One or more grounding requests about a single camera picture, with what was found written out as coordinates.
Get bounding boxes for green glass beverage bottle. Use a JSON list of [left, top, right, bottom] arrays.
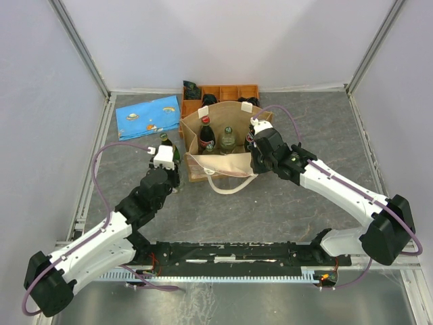
[[160, 133, 181, 165]]

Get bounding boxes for burlap canvas tote bag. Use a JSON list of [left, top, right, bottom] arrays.
[[180, 101, 273, 195]]

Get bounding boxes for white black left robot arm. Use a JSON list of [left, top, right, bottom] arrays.
[[22, 166, 180, 318]]

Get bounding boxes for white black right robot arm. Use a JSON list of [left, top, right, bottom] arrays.
[[250, 127, 415, 265]]

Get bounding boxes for red-capped beverage bottle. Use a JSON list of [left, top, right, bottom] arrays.
[[198, 116, 216, 153]]

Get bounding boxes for green soda water bottle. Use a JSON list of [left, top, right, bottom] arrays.
[[219, 127, 236, 154]]

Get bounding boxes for gold-capped glass bottle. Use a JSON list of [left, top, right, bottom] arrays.
[[202, 144, 219, 155]]

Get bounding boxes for dark yellow-patterned rolled sock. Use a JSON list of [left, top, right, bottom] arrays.
[[237, 97, 260, 107]]

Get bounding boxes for blue space-print cloth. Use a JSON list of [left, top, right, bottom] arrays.
[[116, 95, 181, 141]]

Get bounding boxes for orange wooden compartment tray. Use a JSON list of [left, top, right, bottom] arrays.
[[181, 85, 260, 118]]

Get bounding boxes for dark orange-striped rolled sock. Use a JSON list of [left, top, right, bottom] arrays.
[[202, 93, 218, 106]]

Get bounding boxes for dark patterned rolled sock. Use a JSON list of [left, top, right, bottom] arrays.
[[183, 81, 201, 100]]

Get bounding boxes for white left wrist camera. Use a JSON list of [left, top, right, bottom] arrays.
[[148, 145, 175, 170]]

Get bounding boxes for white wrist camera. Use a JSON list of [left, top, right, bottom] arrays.
[[250, 117, 273, 135], [148, 145, 175, 170]]

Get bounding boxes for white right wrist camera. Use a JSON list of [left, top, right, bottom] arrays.
[[250, 117, 273, 135]]

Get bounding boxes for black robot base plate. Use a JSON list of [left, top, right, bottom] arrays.
[[131, 242, 352, 276]]

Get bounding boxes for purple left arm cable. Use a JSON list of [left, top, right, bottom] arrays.
[[21, 142, 185, 316]]

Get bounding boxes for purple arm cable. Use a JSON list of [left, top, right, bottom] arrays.
[[21, 142, 185, 316], [253, 104, 424, 290]]

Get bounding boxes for light blue cable duct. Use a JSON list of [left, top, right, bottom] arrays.
[[97, 268, 319, 284]]

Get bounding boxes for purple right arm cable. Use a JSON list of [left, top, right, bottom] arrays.
[[253, 104, 424, 290]]

